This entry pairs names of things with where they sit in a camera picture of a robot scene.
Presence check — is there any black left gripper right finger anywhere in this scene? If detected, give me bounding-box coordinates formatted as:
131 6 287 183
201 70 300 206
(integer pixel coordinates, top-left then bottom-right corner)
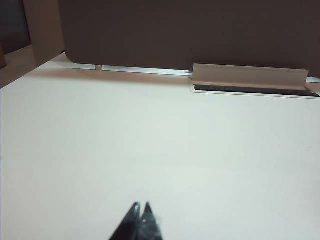
136 201 165 240

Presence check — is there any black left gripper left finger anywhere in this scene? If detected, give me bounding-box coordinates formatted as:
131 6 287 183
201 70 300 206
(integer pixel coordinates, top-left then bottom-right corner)
108 202 141 240

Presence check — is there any grey desk partition panel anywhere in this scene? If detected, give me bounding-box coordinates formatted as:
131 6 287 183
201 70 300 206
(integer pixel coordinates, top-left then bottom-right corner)
57 0 320 76

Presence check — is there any beige building column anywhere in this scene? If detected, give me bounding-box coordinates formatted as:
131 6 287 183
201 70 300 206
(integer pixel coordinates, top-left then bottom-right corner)
22 0 66 70

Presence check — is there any grey cable tray flap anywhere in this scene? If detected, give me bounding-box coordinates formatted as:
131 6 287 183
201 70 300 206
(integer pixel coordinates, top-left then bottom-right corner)
191 63 309 91

